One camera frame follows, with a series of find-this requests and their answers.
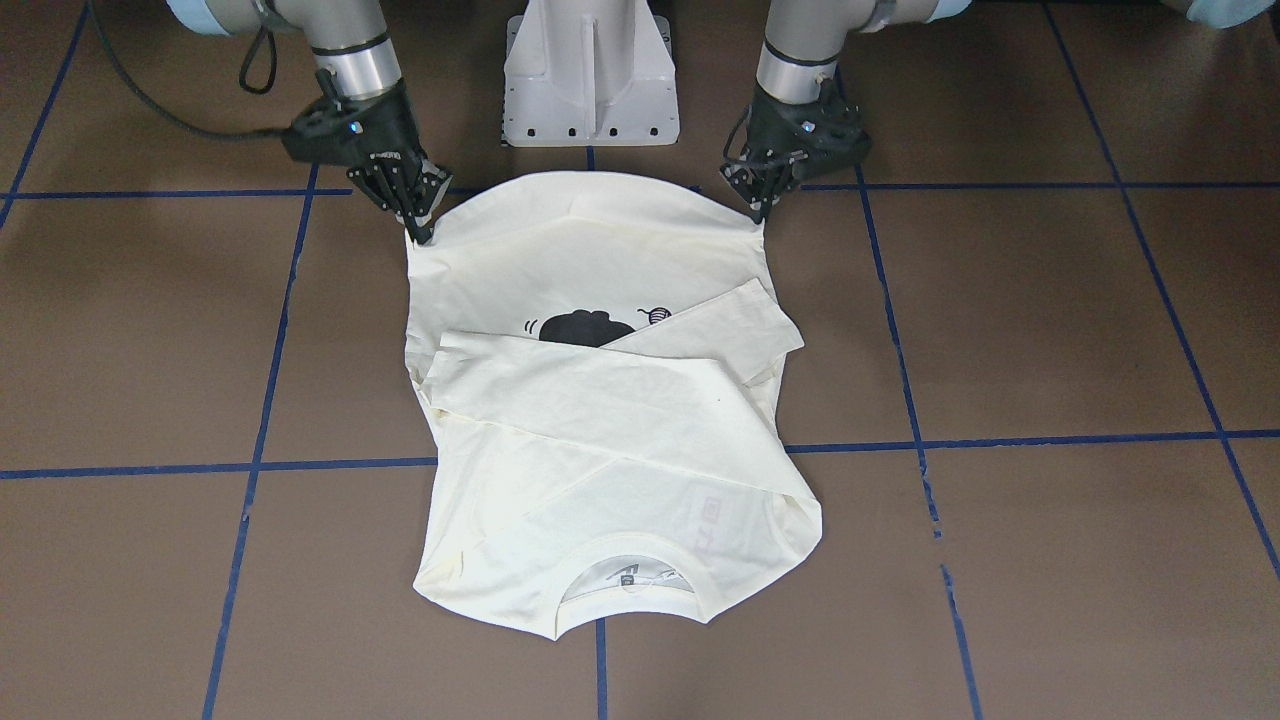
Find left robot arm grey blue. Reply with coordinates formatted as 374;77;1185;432
719;1;1277;225

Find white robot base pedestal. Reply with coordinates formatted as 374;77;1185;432
502;1;680;149

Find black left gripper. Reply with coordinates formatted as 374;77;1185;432
721;78;872;223

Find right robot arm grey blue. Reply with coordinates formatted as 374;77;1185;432
169;1;452;245

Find cream long-sleeve printed shirt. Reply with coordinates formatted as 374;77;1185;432
404;170;823;641

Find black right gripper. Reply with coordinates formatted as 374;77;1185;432
282;78;453;246

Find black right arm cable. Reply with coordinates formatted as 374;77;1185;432
84;0;301;141

